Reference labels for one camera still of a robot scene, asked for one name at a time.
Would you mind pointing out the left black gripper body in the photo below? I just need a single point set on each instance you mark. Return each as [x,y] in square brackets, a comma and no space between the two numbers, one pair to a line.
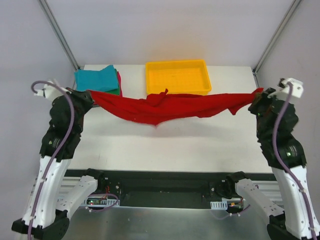
[83,95]

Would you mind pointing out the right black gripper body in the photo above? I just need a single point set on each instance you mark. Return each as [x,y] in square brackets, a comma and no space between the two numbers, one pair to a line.
[261,96]

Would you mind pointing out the red t shirt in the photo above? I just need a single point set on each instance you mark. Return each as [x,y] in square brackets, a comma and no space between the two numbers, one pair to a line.
[161,107]

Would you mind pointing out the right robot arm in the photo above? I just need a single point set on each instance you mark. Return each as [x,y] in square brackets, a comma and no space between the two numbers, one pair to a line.
[296,219]

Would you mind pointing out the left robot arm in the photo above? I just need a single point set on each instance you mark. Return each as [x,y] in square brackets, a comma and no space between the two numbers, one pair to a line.
[47,217]

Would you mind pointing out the folded teal t shirt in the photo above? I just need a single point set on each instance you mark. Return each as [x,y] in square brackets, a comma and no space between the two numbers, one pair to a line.
[103,80]

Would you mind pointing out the folded green t shirt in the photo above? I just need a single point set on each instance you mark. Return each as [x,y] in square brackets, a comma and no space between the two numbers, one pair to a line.
[115,91]

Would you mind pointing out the folded magenta t shirt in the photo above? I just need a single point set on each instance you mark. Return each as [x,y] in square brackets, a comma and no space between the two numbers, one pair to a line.
[119,84]

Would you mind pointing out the yellow plastic bin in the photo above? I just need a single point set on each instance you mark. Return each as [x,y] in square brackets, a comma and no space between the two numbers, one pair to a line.
[178,77]

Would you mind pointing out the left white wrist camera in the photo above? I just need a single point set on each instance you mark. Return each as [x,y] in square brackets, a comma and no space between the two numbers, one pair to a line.
[49,92]

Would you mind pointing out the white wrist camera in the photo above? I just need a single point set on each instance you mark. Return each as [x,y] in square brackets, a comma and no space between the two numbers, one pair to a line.
[49,92]
[290,86]

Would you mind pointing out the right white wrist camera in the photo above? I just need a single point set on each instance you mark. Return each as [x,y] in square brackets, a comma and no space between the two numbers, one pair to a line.
[290,86]

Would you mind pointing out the aluminium front rail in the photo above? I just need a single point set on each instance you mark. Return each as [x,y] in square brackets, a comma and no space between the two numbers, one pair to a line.
[269,188]

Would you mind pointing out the left white cable duct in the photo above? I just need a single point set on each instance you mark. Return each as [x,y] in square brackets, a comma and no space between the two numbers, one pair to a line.
[99,202]

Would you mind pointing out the white cable duct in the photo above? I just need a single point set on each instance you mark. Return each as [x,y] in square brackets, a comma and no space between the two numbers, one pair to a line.
[99,202]
[219,205]

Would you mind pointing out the right white cable duct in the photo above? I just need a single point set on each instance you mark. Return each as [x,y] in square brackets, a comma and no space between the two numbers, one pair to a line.
[219,205]

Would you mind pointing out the left aluminium frame post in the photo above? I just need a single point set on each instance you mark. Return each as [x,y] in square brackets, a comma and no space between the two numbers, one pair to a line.
[58,33]

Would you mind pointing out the aluminium frame post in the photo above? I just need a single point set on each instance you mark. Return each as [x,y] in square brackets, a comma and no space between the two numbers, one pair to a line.
[295,4]
[58,33]

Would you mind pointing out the right aluminium frame post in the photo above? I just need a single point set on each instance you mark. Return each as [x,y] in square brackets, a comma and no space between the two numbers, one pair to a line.
[295,4]

